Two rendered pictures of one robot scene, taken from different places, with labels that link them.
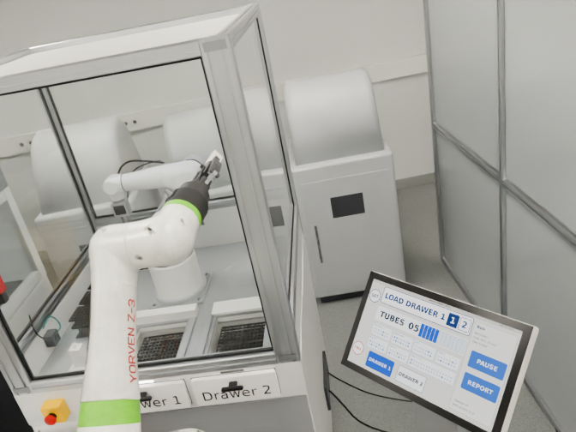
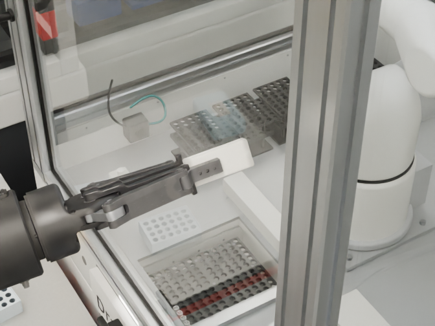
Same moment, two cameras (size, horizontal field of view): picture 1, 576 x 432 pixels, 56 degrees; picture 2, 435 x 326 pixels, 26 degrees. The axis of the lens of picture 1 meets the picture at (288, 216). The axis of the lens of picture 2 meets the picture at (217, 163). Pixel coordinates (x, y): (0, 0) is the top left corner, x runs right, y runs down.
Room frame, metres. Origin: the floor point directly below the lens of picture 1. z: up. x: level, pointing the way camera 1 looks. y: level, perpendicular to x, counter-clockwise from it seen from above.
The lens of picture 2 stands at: (0.89, -0.42, 2.36)
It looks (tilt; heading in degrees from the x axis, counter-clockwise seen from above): 42 degrees down; 52
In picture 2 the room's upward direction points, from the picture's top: straight up
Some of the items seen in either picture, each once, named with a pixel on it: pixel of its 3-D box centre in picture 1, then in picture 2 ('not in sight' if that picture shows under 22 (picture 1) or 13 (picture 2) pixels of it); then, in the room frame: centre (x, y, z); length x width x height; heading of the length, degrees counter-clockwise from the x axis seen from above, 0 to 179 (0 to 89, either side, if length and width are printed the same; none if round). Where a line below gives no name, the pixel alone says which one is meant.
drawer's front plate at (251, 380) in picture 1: (236, 387); not in sight; (1.42, 0.29, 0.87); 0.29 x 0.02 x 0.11; 83
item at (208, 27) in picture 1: (103, 54); not in sight; (1.93, 0.50, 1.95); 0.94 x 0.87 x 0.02; 83
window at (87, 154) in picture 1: (104, 242); (130, 99); (1.48, 0.56, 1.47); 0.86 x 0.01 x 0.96; 83
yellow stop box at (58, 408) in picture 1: (55, 411); not in sight; (1.48, 0.93, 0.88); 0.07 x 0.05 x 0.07; 83
